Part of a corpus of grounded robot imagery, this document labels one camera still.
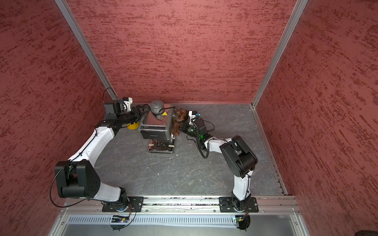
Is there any silver coffee machine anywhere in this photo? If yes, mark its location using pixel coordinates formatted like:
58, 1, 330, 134
139, 100, 175, 153

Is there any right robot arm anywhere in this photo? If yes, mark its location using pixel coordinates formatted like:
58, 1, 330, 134
178, 115, 258, 212

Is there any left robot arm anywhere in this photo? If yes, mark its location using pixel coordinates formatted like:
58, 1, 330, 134
51, 105, 150, 212

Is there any yellow metal pen bucket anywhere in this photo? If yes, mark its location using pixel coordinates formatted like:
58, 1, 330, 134
126, 122, 140, 130

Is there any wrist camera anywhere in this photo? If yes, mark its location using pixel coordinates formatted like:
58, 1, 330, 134
189, 111, 207, 135
104, 97, 133, 115

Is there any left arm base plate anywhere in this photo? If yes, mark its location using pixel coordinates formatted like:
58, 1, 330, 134
102, 196, 145, 213

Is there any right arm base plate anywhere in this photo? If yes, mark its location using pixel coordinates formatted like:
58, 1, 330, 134
219, 196, 259, 213

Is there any corner aluminium profile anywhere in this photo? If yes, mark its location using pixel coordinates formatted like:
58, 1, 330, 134
54, 0, 119, 100
252, 0, 308, 109

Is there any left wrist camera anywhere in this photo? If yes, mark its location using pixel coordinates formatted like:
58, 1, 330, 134
104, 97, 133, 115

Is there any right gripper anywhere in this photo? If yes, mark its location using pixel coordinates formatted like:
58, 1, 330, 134
176, 121, 200, 140

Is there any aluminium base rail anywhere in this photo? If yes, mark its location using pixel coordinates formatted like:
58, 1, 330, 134
52, 195, 304, 234

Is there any left corner aluminium profile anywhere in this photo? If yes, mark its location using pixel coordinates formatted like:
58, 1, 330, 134
54, 0, 119, 100

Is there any right corner aluminium profile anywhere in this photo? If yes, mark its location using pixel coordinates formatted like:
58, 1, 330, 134
252, 0, 308, 109

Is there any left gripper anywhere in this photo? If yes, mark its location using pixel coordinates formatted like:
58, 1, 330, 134
118, 105, 151, 124

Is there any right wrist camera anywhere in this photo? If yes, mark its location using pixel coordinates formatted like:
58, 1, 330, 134
189, 111, 207, 135

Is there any brown cloth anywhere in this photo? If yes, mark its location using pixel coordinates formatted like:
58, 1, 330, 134
172, 108, 189, 136

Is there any black power cord with plug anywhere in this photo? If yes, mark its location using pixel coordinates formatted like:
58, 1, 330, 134
141, 104, 176, 117

